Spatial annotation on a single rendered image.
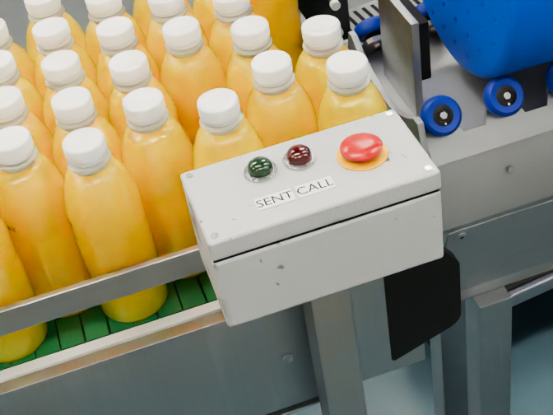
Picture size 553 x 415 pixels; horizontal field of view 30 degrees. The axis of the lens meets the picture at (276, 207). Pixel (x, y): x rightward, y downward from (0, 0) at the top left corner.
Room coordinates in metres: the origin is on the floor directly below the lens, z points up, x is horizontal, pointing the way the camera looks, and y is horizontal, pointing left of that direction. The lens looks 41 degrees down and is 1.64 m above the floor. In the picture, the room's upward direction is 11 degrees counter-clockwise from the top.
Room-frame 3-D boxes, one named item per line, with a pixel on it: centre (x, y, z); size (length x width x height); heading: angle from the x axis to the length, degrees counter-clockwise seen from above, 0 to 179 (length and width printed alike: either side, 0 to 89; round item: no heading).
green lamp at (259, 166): (0.68, 0.01, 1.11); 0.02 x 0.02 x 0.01
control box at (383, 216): (0.67, -0.03, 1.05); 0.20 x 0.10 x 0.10; 101
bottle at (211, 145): (0.79, 0.04, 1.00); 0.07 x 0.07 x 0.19
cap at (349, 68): (0.81, -0.09, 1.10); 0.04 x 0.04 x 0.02
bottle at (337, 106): (0.81, -0.09, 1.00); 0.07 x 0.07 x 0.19
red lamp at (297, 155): (0.69, -0.03, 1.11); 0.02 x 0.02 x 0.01
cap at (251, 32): (0.91, -0.01, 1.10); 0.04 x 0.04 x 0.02
